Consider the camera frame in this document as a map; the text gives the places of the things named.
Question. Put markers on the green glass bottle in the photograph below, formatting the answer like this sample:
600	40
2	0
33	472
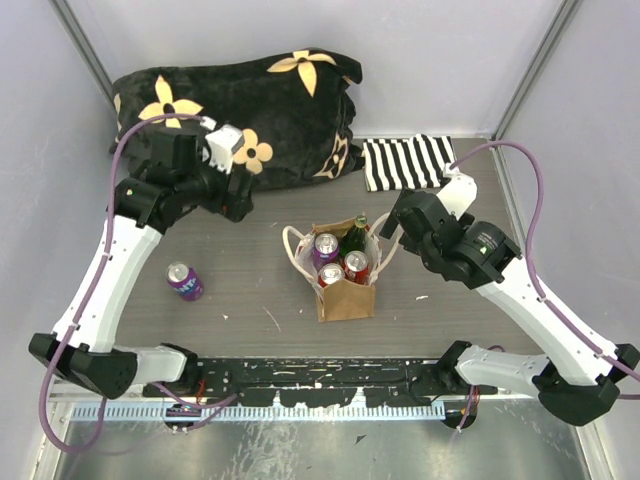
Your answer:
356	237

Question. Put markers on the watermelon print canvas bag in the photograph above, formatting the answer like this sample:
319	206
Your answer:
344	300

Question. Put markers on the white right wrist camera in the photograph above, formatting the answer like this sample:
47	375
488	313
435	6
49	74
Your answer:
459	193

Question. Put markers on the black white striped cloth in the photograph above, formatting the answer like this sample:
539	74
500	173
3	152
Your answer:
416	162

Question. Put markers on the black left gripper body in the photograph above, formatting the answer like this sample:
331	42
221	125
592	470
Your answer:
212	188

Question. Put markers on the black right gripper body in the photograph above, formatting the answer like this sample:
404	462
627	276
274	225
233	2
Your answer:
426	253

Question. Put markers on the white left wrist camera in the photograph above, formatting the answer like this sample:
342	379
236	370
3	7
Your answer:
222	144

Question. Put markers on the purple fanta can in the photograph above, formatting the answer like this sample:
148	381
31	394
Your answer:
184	280
325	250

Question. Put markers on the red cola can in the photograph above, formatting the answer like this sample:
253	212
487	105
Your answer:
356	267
330	274

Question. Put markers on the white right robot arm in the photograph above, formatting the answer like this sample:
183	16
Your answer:
576	375

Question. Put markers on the black floral plush blanket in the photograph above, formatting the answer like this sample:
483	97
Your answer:
293	110

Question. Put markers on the white slotted cable duct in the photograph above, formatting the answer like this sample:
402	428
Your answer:
152	411

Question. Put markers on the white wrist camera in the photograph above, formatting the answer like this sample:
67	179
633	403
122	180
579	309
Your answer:
222	144
459	193

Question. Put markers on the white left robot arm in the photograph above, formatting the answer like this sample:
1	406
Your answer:
185	171

